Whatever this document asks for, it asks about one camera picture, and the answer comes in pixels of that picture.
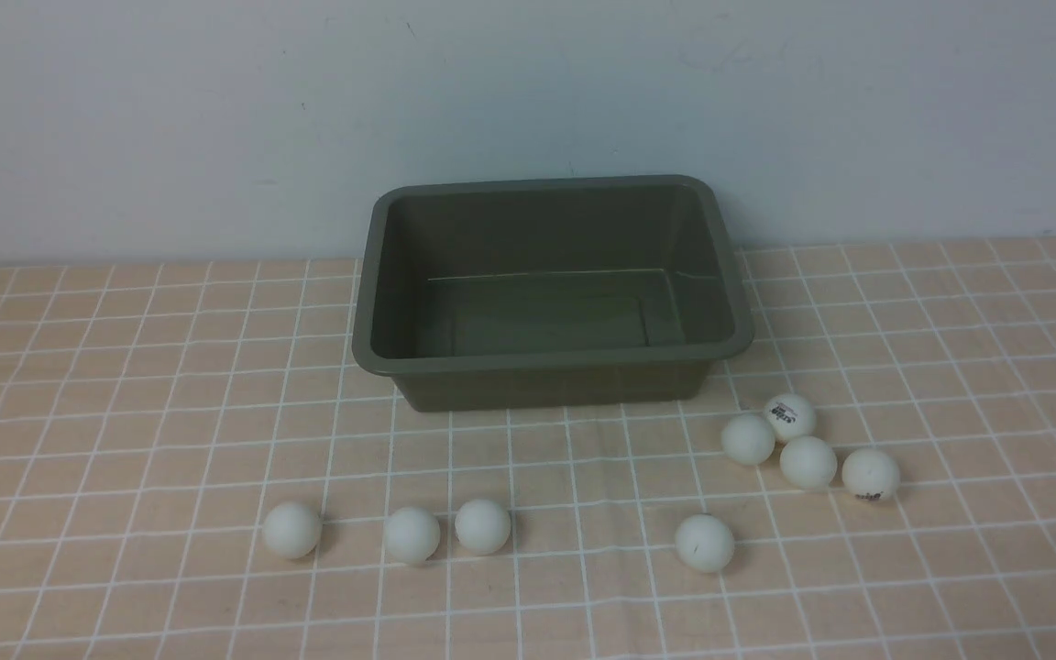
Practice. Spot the plain white ping-pong ball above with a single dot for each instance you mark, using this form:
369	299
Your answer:
748	439

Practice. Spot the white ping-pong ball top logo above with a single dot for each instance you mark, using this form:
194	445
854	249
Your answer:
790	416

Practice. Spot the white ping-pong ball with speck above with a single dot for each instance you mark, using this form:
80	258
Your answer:
704	543

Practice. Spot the white ping-pong ball side logo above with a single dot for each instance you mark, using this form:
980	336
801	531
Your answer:
808	463

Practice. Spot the olive green plastic bin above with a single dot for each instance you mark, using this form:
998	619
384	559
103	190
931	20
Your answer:
547	293

